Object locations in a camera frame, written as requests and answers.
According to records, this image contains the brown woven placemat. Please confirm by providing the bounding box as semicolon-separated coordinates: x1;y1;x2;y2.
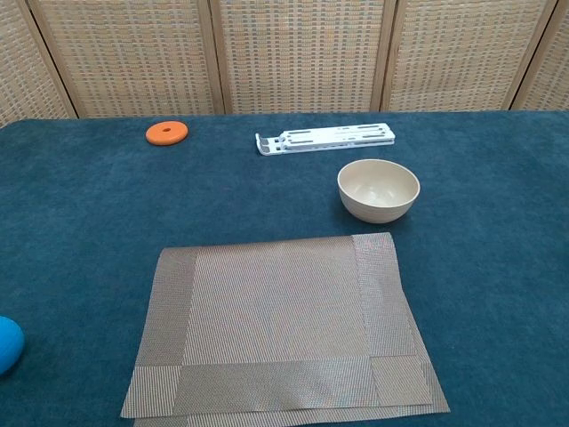
119;231;451;427

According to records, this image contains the blue velvet tablecloth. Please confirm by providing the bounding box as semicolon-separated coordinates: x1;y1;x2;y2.
0;109;569;427

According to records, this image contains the blue ball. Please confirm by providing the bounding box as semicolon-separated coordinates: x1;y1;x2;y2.
0;315;26;377

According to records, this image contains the woven screen panel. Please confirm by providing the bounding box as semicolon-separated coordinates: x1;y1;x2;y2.
27;0;226;119
0;0;79;128
506;0;569;112
208;0;398;115
380;0;559;112

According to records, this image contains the beige bowl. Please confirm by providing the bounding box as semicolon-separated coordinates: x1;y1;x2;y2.
336;158;421;224

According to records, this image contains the orange disc with hole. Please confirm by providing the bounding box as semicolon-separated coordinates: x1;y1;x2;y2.
145;120;189;147

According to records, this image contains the white folding stand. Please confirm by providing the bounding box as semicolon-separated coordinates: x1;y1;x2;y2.
254;122;397;157

